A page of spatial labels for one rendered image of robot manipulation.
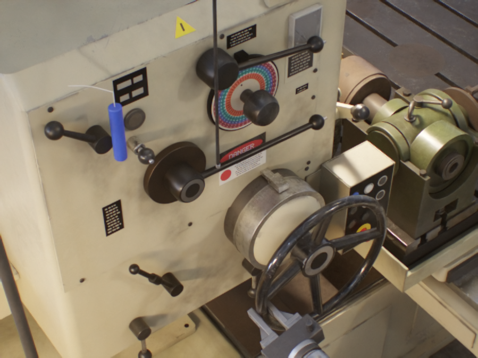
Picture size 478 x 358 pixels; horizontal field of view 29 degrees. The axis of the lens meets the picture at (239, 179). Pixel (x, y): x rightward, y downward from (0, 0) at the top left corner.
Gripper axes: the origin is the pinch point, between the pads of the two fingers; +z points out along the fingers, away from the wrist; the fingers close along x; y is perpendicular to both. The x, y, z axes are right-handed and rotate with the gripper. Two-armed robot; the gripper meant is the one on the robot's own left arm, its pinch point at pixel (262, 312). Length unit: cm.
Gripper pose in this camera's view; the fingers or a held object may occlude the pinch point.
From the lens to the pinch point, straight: 202.9
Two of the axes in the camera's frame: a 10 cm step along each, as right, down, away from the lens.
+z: -5.9, -5.6, 5.8
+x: -7.8, 5.8, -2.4
